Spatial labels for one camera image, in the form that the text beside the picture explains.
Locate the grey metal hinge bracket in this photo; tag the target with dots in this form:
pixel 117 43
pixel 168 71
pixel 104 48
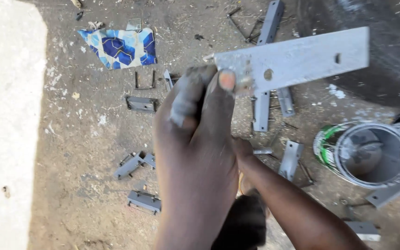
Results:
pixel 129 166

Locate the grey metal flat bar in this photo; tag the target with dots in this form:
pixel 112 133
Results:
pixel 261 113

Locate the clear plastic scrap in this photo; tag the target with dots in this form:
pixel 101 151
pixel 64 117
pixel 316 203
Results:
pixel 134 24

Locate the grey metal block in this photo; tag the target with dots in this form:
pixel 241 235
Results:
pixel 364 231

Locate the grey metal channel bar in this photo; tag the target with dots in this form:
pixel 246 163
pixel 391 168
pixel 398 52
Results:
pixel 270 22

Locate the black bristle paintbrush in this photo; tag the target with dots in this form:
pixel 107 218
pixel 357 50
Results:
pixel 241 222

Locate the person's right hand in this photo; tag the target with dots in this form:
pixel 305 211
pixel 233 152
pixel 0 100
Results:
pixel 242 149

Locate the person's left hand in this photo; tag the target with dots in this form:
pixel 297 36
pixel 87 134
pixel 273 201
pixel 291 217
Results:
pixel 193 149

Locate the thin dark metal rod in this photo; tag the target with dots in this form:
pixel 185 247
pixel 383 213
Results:
pixel 306 173

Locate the long grey metal plate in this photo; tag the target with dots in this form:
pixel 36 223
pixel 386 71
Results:
pixel 300 59

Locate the small grey metal pin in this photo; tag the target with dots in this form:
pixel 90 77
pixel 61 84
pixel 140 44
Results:
pixel 263 151

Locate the large black tyre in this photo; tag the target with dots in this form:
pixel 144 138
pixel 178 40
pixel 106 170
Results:
pixel 387 45

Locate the small grey metal bracket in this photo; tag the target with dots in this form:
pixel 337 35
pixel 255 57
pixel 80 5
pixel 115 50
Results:
pixel 141 104

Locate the green label paint can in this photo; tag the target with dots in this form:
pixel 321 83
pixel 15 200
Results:
pixel 366 154

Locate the short grey metal bar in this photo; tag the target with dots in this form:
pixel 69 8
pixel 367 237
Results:
pixel 286 102

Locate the grey metal plate with holes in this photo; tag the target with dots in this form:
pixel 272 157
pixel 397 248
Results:
pixel 291 160

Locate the narrow grey metal piece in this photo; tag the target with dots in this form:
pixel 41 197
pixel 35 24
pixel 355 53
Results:
pixel 168 80

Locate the blue patterned cloth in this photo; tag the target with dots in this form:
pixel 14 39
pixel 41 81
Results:
pixel 122 47

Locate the small grey metal tab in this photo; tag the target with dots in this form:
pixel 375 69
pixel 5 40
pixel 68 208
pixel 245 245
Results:
pixel 149 160

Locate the grey metal strip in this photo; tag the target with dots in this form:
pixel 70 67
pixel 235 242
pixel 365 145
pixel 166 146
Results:
pixel 392 191

